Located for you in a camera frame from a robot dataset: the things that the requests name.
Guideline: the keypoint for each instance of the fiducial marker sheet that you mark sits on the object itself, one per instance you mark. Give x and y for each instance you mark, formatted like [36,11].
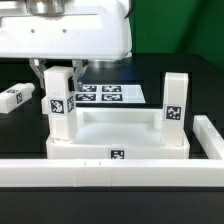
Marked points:
[92,93]

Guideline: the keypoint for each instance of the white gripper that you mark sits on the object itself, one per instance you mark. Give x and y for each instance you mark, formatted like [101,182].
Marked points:
[69,29]

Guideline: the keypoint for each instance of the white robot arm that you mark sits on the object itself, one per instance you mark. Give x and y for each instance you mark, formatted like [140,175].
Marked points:
[75,30]

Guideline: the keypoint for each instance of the white L-shaped fence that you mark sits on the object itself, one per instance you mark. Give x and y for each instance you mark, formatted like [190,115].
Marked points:
[112,172]

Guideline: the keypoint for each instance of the white desk top tray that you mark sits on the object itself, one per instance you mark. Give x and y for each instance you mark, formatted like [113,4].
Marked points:
[117,133]

